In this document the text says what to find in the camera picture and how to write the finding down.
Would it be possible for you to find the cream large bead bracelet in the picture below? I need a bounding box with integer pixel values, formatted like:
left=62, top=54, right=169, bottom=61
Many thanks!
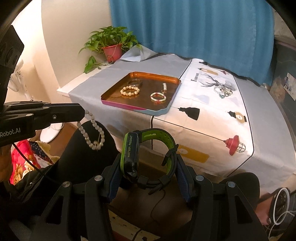
left=120, top=85, right=140, bottom=97

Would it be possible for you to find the red bag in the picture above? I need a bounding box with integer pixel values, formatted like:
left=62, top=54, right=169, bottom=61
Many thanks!
left=10, top=139, right=60, bottom=186

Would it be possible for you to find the blue curtain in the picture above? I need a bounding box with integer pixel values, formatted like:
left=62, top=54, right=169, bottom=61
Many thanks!
left=109, top=0, right=277, bottom=85

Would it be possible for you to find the black floor cable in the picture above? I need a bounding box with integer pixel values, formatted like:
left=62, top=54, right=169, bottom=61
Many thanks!
left=149, top=188, right=168, bottom=219

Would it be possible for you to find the black round device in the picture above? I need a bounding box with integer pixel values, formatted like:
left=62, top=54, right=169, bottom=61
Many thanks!
left=268, top=188, right=291, bottom=226

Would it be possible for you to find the paper sticker on cabinet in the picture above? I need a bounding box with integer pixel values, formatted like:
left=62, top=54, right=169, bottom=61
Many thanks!
left=285, top=72, right=296, bottom=100

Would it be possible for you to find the black green wrist watch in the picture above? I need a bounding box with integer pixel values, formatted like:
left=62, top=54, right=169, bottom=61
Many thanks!
left=120, top=128, right=179, bottom=189

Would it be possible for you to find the grey bead bracelet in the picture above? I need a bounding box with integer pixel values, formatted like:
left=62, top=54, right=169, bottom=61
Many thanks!
left=77, top=112, right=105, bottom=151

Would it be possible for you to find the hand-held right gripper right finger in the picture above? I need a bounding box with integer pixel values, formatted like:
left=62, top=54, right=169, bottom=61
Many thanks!
left=175, top=159, right=262, bottom=241

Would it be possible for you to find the orange metal tray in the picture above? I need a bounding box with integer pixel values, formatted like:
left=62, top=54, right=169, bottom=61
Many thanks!
left=100, top=72, right=182, bottom=116

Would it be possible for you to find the pink white bead bracelet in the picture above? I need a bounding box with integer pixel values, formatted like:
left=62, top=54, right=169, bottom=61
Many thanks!
left=150, top=92, right=167, bottom=102

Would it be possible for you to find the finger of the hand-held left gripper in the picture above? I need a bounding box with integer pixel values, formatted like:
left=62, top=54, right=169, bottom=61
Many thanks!
left=5, top=102, right=85, bottom=114
left=0, top=111, right=86, bottom=130

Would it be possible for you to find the white printed table runner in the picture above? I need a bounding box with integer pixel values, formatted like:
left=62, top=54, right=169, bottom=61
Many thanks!
left=149, top=58, right=255, bottom=178

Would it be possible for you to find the white cable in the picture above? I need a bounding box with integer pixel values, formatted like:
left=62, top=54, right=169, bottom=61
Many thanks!
left=265, top=187, right=292, bottom=238

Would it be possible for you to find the white standing fan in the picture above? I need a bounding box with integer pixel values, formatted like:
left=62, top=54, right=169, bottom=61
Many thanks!
left=7, top=58, right=64, bottom=143

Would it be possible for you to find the grey tablecloth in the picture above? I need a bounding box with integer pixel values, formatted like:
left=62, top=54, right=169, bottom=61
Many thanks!
left=69, top=45, right=296, bottom=175

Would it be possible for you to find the green plant in red pot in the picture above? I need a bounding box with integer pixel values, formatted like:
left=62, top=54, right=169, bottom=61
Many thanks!
left=79, top=26, right=142, bottom=74

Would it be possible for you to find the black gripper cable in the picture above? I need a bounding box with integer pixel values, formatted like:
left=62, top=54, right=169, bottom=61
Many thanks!
left=11, top=142, right=56, bottom=186

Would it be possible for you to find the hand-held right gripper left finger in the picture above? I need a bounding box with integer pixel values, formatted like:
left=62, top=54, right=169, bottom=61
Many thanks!
left=35, top=161, right=122, bottom=241

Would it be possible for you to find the dark cabinet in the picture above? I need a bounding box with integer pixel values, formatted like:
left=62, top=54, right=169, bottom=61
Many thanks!
left=269, top=39, right=296, bottom=116

